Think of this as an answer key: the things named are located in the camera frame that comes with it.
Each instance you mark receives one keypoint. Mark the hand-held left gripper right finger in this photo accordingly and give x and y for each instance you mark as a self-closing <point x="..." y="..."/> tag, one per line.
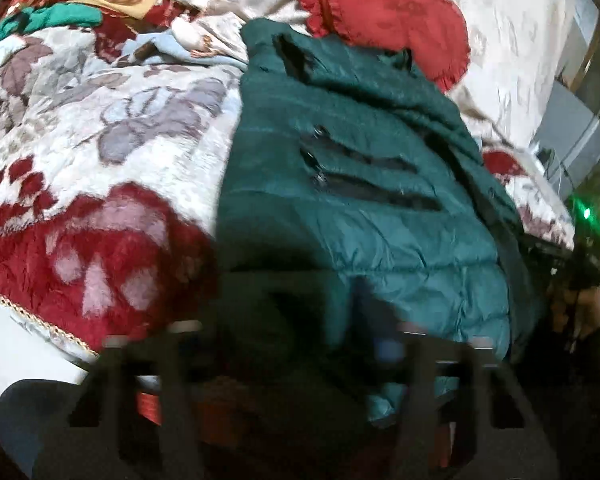
<point x="387" y="350"/>

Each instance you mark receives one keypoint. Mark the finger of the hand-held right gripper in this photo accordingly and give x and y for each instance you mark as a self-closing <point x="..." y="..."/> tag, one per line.
<point x="545" y="249"/>

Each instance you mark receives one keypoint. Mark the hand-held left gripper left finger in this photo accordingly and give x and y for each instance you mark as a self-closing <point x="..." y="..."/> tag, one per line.
<point x="180" y="360"/>

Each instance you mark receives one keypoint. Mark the green quilted puffer jacket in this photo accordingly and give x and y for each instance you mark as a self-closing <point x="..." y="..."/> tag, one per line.
<point x="380" y="220"/>

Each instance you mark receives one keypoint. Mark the person's right hand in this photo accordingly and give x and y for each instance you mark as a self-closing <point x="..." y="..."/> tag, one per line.
<point x="597" y="310"/>

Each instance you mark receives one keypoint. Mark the grey storage box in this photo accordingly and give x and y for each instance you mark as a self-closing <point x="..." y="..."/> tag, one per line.
<point x="565" y="125"/>

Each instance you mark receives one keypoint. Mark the cream patterned bedsheet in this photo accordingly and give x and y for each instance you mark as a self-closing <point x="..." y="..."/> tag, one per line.
<point x="520" y="35"/>

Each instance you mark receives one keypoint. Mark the floral red white blanket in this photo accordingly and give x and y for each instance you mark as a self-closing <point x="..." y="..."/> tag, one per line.
<point x="105" y="135"/>

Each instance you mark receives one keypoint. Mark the red ruffled pillow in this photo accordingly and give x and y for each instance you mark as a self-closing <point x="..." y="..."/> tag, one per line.
<point x="395" y="10"/>

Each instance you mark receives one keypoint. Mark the bright green cloth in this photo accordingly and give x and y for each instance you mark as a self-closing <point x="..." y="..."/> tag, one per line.
<point x="55" y="20"/>

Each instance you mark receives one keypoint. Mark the beige satin cloth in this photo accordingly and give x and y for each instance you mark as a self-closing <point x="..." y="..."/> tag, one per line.
<point x="240" y="0"/>

